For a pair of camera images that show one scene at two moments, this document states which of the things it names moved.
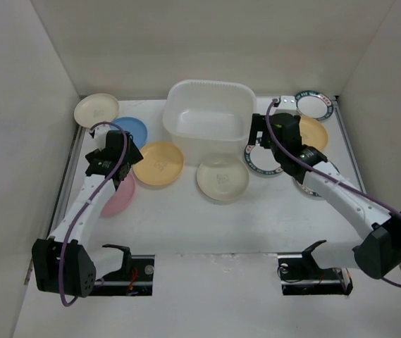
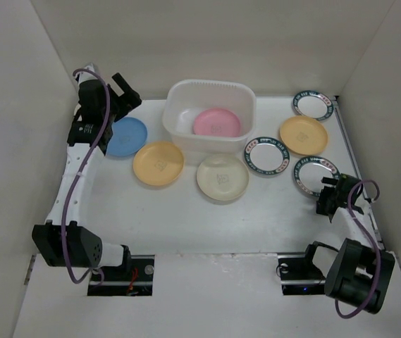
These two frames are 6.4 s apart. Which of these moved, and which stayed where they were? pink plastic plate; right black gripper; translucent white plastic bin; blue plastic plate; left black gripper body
Moved: pink plastic plate; left black gripper body; right black gripper
Stayed: blue plastic plate; translucent white plastic bin
